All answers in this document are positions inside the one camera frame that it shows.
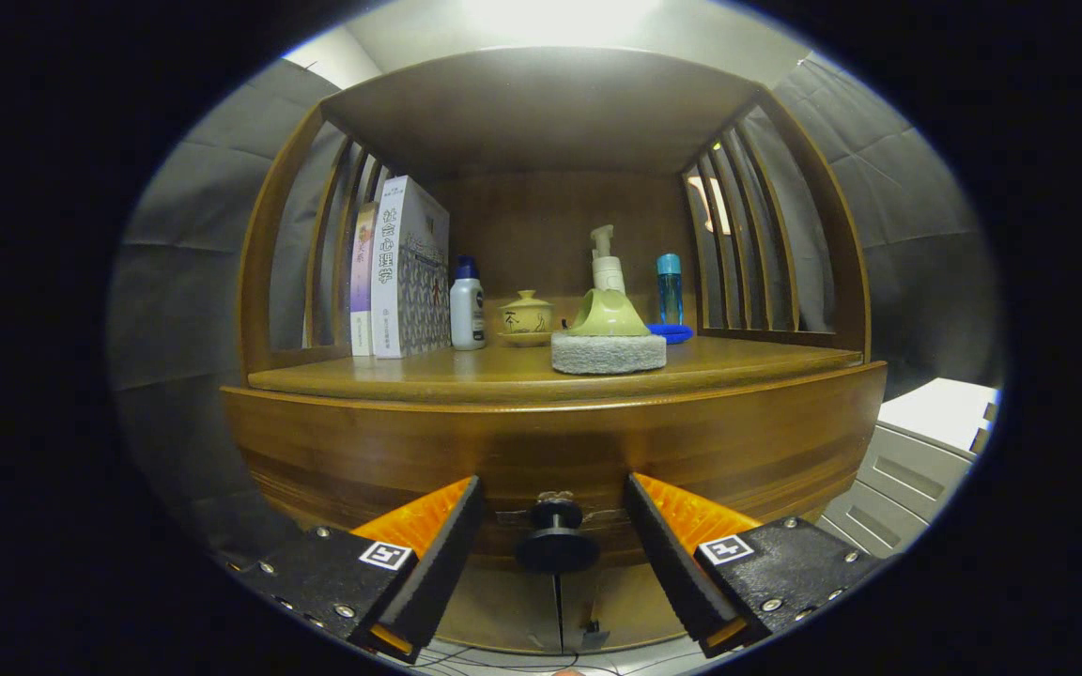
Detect white plastic drawer unit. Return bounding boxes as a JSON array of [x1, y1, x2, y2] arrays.
[[818, 377, 1002, 560]]

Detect clear blue bottle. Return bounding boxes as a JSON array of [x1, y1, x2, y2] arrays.
[[657, 253, 684, 326]]

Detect black drawer knob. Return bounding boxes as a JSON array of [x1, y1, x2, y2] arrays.
[[515, 496, 600, 575]]

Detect white bottle blue cap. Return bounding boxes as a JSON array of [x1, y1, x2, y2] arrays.
[[449, 255, 487, 351]]

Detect green handled scrub sponge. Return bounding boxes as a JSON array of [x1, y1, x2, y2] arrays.
[[550, 287, 669, 376]]

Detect brown wooden cabinet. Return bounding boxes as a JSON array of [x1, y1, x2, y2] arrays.
[[222, 47, 889, 655]]

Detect white pump bottle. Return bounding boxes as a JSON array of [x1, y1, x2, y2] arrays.
[[590, 224, 626, 297]]

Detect yellow lidded teacup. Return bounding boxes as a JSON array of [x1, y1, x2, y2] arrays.
[[499, 289, 556, 348]]

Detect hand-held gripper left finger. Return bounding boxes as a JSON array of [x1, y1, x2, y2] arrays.
[[239, 474, 487, 664]]

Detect black backdrop cloth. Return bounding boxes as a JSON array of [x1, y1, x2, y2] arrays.
[[109, 52, 1007, 555]]

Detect black floor cables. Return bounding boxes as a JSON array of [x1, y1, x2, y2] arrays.
[[410, 643, 692, 676]]

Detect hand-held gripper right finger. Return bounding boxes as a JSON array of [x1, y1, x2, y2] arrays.
[[626, 472, 883, 658]]

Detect wooden cabinet door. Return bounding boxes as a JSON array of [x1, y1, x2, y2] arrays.
[[447, 563, 561, 655], [560, 563, 692, 649]]

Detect thin purple white book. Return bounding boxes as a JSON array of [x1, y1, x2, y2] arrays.
[[349, 202, 380, 358]]

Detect thick white book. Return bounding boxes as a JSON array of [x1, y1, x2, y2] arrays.
[[370, 176, 453, 360]]

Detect wooden countertop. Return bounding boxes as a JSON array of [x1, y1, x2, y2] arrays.
[[248, 333, 866, 407]]

